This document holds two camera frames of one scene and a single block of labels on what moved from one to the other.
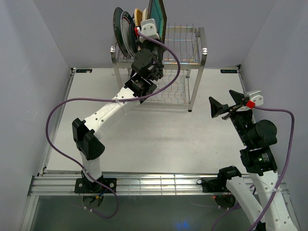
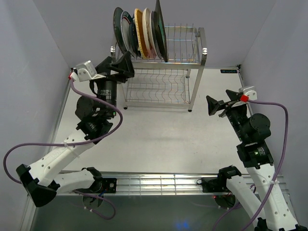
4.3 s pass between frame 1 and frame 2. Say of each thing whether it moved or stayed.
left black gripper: moved
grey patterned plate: stayed
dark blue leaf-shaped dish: stayed
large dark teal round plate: stayed
